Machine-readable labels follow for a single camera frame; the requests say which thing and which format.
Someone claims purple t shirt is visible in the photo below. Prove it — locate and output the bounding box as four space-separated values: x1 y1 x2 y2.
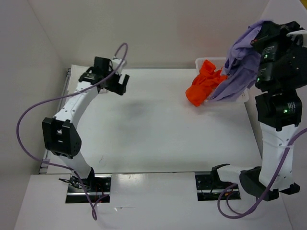
208 20 265 102

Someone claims orange t shirt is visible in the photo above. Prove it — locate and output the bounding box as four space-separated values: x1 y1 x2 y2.
185 59 228 107

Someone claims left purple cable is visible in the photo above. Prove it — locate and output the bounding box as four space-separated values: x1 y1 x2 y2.
16 42 129 221

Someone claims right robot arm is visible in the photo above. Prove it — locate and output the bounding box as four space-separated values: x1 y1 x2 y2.
209 20 307 201

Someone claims white plastic basket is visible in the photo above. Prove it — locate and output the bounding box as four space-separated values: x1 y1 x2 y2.
195 57 249 103

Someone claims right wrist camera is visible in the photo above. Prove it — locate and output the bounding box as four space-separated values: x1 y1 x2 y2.
286 29 307 47

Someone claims aluminium table edge rail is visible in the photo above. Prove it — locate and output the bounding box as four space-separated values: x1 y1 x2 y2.
39 68 71 174

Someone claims white t shirt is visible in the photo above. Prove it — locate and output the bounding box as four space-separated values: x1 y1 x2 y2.
67 65 89 94

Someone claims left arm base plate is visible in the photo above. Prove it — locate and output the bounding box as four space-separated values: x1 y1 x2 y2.
59 174 112 204

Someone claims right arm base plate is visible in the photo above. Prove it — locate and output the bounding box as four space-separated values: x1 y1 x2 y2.
195 172 241 201

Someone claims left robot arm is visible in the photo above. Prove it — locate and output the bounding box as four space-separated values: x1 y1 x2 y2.
42 57 129 192

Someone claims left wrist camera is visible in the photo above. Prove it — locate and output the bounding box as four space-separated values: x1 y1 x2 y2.
111 57 127 75

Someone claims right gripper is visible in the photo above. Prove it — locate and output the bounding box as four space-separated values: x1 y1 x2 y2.
247 18 305 86

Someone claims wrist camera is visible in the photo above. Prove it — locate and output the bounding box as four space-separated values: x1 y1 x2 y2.
286 29 307 47
111 57 127 75

